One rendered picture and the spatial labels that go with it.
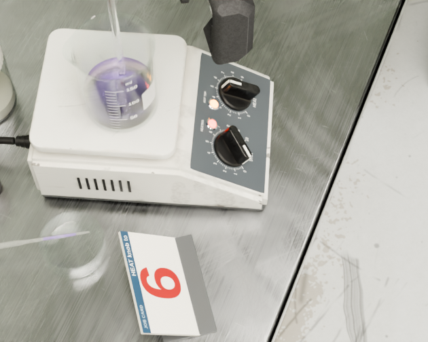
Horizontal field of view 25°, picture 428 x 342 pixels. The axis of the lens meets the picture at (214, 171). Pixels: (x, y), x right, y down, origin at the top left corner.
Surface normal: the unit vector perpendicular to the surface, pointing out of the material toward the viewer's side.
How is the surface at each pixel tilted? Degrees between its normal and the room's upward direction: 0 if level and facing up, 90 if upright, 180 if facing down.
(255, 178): 30
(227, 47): 90
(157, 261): 40
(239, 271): 0
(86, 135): 0
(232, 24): 90
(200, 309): 0
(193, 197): 90
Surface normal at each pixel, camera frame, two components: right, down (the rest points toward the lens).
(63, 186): -0.07, 0.88
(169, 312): 0.62, -0.50
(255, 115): 0.50, -0.38
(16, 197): 0.00, -0.48
